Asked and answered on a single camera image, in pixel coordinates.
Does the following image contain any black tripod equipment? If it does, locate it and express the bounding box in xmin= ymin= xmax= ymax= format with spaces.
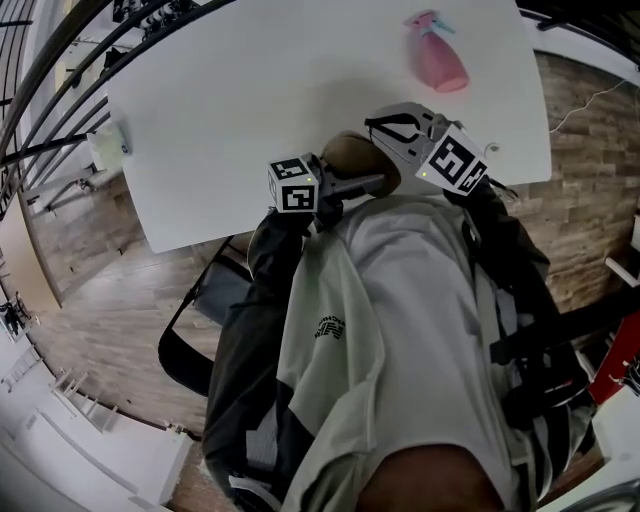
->
xmin=112 ymin=0 xmax=201 ymax=31

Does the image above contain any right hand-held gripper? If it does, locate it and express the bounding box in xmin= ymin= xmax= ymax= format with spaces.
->
xmin=366 ymin=102 xmax=490 ymax=197

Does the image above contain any person's left forearm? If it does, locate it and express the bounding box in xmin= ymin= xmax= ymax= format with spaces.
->
xmin=219 ymin=209 xmax=326 ymax=351

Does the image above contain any thin white cable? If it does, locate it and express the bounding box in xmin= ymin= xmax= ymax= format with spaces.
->
xmin=548 ymin=77 xmax=629 ymax=134

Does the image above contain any black chair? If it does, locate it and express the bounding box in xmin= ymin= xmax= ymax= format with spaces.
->
xmin=157 ymin=234 xmax=261 ymax=401

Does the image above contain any pink spray bottle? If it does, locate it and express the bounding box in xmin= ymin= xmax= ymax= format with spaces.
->
xmin=402 ymin=9 xmax=471 ymax=94

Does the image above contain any beige wooden panel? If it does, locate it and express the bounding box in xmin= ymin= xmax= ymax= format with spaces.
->
xmin=0 ymin=199 xmax=64 ymax=309

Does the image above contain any black strapped pack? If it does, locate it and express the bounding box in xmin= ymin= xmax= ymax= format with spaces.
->
xmin=489 ymin=319 xmax=596 ymax=436

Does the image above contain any white shelf board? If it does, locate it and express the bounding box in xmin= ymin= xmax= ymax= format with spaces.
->
xmin=604 ymin=256 xmax=640 ymax=286

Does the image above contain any red cabinet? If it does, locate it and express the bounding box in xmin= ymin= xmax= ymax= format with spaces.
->
xmin=587 ymin=309 xmax=640 ymax=406

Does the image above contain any pale green container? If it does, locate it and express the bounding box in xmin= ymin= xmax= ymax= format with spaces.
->
xmin=87 ymin=124 xmax=132 ymax=171

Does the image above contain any person's right forearm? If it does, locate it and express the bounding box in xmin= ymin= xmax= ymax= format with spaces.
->
xmin=442 ymin=184 xmax=556 ymax=321

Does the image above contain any white low cabinet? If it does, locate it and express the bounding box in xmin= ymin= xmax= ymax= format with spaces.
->
xmin=0 ymin=394 xmax=194 ymax=512

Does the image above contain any person's torso in grey shirt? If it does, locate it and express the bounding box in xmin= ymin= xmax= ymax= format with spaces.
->
xmin=274 ymin=194 xmax=556 ymax=512

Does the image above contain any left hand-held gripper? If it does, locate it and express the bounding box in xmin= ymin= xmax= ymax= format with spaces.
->
xmin=267 ymin=152 xmax=388 ymax=237

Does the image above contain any black metal railing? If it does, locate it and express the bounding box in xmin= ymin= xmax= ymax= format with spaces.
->
xmin=0 ymin=0 xmax=236 ymax=216

